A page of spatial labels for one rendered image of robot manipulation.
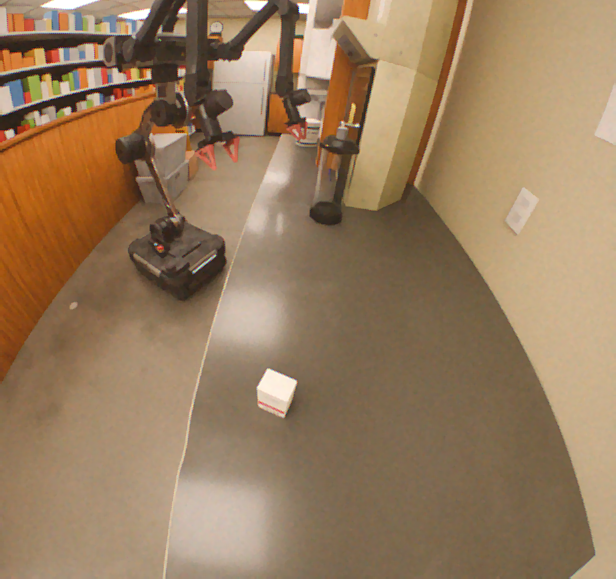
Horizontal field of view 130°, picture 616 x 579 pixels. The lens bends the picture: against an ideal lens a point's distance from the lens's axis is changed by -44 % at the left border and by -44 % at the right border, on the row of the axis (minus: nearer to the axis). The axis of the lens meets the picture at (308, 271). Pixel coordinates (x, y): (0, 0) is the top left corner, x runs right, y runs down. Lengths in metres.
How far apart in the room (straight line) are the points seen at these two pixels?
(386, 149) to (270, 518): 0.87
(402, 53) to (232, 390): 0.86
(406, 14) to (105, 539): 2.15
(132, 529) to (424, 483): 1.27
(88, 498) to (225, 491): 1.24
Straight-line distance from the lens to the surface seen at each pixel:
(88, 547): 1.60
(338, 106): 1.15
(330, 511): 0.39
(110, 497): 1.51
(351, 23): 0.79
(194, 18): 0.89
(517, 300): 0.78
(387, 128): 0.81
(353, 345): 0.46
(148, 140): 1.86
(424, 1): 0.86
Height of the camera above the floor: 1.32
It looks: 42 degrees down
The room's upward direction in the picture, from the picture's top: 10 degrees clockwise
